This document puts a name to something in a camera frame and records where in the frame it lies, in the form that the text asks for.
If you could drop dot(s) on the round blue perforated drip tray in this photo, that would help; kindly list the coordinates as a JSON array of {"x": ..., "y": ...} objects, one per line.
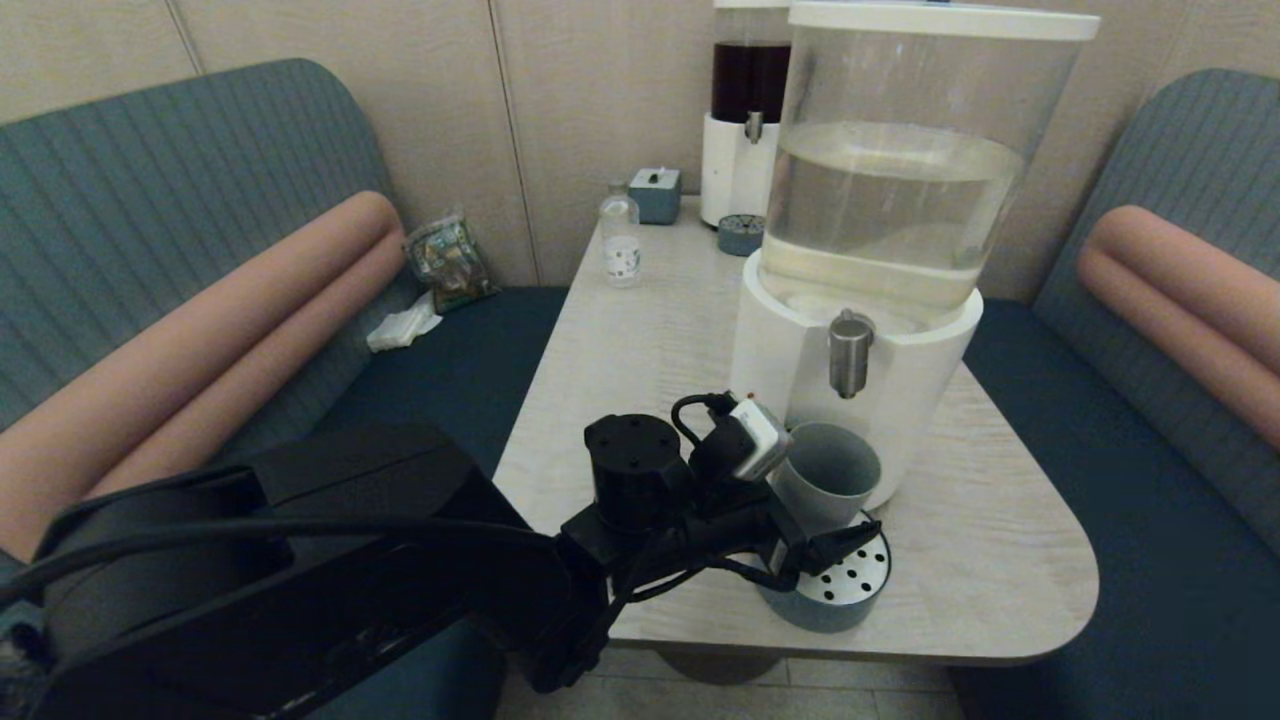
[{"x": 850, "y": 590}]

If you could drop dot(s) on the dark drink dispenser white base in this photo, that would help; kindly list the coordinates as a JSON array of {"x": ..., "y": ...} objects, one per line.
[{"x": 730, "y": 178}]

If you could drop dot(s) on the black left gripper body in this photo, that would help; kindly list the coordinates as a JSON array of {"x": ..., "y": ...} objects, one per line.
[{"x": 730, "y": 530}]

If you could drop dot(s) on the steel dark dispenser tap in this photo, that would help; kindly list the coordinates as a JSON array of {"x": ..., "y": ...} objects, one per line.
[{"x": 754, "y": 127}]

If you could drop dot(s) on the clear water dispenser white base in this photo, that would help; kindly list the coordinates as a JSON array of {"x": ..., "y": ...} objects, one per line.
[{"x": 800, "y": 350}]

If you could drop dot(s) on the grey-blue plastic cup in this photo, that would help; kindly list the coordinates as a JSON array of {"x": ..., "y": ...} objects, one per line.
[{"x": 830, "y": 480}]

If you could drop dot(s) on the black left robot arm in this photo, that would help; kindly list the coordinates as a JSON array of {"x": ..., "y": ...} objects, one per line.
[{"x": 300, "y": 580}]

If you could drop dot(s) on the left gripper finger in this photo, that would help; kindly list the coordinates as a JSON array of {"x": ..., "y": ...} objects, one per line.
[{"x": 835, "y": 545}]

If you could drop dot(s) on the small clear bottle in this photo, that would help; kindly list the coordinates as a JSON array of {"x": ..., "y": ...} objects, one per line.
[{"x": 620, "y": 250}]

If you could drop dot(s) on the teal upholstered bench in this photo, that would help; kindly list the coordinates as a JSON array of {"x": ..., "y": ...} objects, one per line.
[
  {"x": 150, "y": 180},
  {"x": 1150, "y": 600}
]

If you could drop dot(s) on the blue-grey tissue box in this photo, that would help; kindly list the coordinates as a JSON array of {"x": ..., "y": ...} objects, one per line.
[{"x": 655, "y": 198}]

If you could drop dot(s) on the crumpled white tissue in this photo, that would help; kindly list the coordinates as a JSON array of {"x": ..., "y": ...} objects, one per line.
[{"x": 402, "y": 326}]

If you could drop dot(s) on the green snack bag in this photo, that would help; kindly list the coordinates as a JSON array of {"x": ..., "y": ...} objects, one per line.
[{"x": 450, "y": 262}]

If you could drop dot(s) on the steel water dispenser tap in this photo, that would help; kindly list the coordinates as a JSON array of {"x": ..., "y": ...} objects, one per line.
[{"x": 850, "y": 355}]

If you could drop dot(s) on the pink bolster cushion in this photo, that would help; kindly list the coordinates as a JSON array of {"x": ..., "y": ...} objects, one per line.
[
  {"x": 200, "y": 350},
  {"x": 1190, "y": 300}
]

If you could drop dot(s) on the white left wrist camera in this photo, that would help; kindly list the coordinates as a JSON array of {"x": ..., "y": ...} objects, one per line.
[{"x": 757, "y": 438}]

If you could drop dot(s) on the small round blue drip tray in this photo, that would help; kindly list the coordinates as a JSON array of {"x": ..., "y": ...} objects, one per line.
[{"x": 740, "y": 240}]

